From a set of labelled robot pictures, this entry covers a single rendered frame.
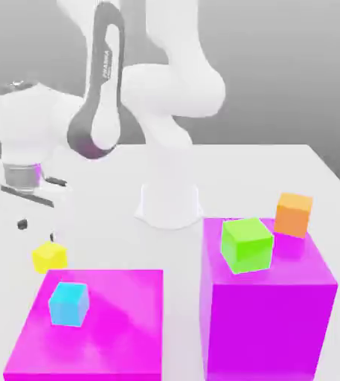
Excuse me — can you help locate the small cyan cube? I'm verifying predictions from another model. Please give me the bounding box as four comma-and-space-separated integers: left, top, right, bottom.
48, 281, 90, 328

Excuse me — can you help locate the small green cube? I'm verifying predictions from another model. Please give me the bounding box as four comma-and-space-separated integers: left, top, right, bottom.
219, 217, 275, 275

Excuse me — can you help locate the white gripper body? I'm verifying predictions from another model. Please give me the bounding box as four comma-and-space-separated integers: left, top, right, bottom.
0, 182, 71, 223

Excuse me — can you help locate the small yellow cube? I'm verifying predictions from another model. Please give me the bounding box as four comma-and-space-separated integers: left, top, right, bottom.
31, 240, 68, 274

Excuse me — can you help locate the tall large magenta box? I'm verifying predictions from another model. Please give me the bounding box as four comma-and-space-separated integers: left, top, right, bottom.
199, 217, 339, 381

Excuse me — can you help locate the small orange cube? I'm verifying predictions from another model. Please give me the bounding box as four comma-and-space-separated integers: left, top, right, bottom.
273, 192, 314, 239

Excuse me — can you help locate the low large magenta box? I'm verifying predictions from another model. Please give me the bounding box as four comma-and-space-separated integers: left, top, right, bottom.
2, 269, 164, 381

